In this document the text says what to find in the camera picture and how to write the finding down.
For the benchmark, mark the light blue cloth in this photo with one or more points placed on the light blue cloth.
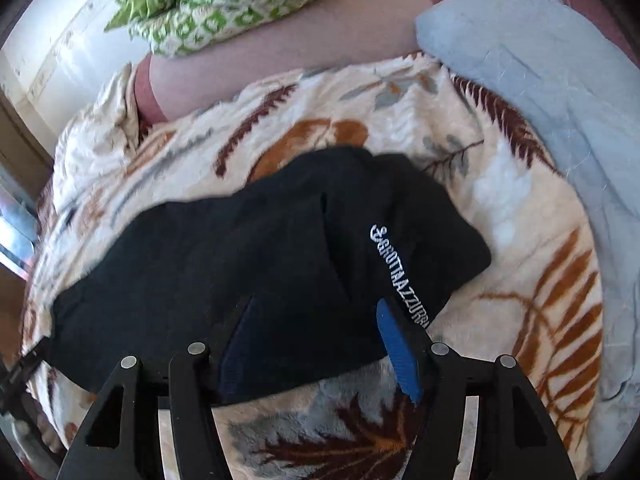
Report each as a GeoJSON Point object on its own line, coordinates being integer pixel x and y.
{"type": "Point", "coordinates": [525, 60]}

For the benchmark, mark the black pants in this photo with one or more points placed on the black pants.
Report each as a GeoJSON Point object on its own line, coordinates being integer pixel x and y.
{"type": "Point", "coordinates": [280, 240]}

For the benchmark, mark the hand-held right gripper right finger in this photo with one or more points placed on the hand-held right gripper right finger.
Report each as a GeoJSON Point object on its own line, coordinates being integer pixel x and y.
{"type": "Point", "coordinates": [396, 350]}

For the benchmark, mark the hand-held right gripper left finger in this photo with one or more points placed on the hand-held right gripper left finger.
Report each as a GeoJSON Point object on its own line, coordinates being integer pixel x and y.
{"type": "Point", "coordinates": [231, 346]}

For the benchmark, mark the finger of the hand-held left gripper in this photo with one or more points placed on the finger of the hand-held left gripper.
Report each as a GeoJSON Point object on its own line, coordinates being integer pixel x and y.
{"type": "Point", "coordinates": [22, 367]}

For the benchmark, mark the white leaf print pillow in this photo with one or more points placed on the white leaf print pillow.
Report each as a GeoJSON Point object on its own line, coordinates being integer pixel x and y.
{"type": "Point", "coordinates": [110, 105]}

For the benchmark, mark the leaf print fleece blanket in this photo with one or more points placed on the leaf print fleece blanket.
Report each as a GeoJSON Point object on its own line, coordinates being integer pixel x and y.
{"type": "Point", "coordinates": [300, 105]}

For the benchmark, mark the pink padded headboard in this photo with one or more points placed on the pink padded headboard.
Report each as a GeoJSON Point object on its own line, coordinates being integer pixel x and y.
{"type": "Point", "coordinates": [300, 45]}

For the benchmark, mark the green white patterned quilt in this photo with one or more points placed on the green white patterned quilt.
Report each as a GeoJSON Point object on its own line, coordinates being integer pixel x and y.
{"type": "Point", "coordinates": [200, 10]}

